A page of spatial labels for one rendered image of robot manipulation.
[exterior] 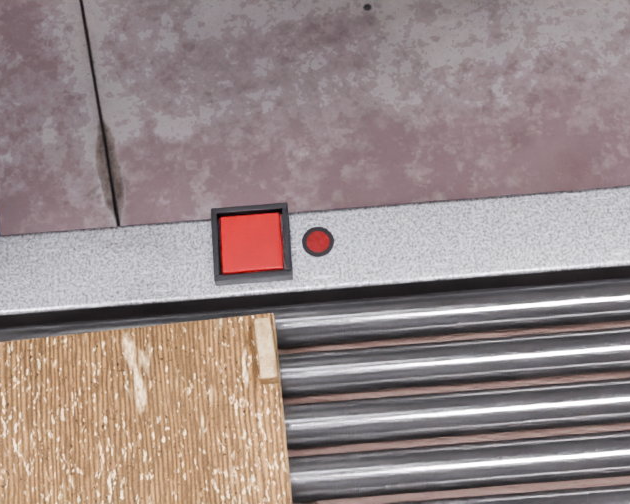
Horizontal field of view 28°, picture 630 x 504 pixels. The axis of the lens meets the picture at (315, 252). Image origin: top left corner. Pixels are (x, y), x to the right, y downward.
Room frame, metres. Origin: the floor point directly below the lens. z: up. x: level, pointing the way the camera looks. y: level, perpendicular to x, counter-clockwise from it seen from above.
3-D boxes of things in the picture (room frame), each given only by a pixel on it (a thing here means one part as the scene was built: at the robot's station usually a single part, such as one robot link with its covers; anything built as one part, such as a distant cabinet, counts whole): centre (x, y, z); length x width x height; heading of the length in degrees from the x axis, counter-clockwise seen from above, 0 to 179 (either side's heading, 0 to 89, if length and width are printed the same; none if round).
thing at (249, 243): (0.44, 0.06, 0.92); 0.06 x 0.06 x 0.01; 0
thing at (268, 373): (0.32, 0.05, 0.95); 0.06 x 0.02 x 0.03; 1
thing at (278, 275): (0.44, 0.06, 0.92); 0.08 x 0.08 x 0.02; 0
